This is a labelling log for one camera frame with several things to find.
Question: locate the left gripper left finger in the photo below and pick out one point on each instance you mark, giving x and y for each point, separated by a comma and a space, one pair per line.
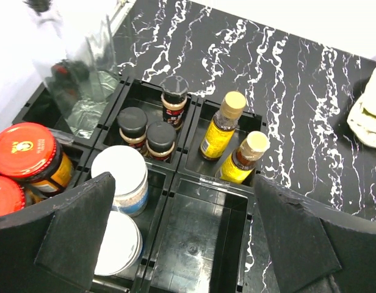
53, 246

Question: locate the small dark spice jar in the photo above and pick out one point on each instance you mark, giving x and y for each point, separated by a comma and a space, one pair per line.
132, 123
160, 141
174, 99

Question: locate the red lid chili jar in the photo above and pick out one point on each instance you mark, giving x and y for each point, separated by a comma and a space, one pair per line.
14, 197
29, 153

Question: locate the sago jar silver lid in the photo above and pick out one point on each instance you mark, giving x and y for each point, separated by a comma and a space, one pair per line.
121, 246
130, 172

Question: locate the black compartment organizer tray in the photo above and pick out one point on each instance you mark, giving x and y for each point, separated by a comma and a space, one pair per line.
195, 229

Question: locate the yellow label bottle brown cap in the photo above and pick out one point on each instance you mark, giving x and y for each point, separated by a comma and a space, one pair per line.
222, 126

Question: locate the clear pump bottle gold top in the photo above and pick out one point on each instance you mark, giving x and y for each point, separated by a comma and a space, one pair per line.
74, 55

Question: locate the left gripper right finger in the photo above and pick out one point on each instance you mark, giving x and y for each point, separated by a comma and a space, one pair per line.
315, 248

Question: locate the cream printed cloth bag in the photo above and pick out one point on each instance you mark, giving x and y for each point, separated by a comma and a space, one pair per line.
362, 116

